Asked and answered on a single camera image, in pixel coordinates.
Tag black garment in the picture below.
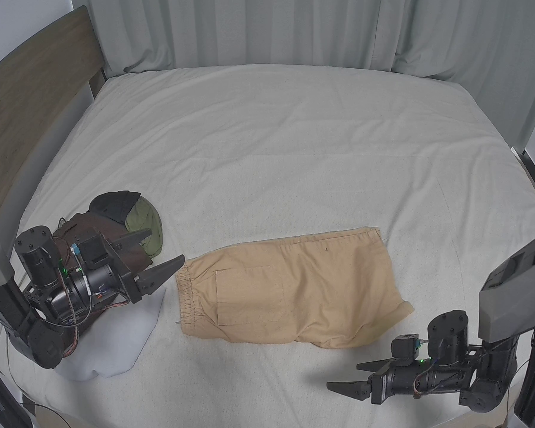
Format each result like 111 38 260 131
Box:
90 191 142 231

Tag brown garment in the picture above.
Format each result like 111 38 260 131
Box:
53 212 154 324

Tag black cable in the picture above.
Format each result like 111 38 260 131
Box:
21 399 74 428

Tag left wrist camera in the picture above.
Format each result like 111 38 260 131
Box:
73 234 112 268

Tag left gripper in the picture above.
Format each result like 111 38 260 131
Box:
66 229 186 316

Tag pale green curtain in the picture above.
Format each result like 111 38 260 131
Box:
67 0 400 75
392 0 535 151

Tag white garment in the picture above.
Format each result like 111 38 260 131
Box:
56 284 168 381

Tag bed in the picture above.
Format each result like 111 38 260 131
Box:
0 5 535 428

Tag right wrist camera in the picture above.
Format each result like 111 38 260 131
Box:
391 334 422 365

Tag green garment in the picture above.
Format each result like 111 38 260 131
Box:
125 196 162 257

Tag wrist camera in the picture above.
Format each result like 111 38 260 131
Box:
73 234 112 268
391 334 422 365

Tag tan shorts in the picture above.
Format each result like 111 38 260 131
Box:
175 226 414 350

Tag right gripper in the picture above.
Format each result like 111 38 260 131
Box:
326 358 429 405

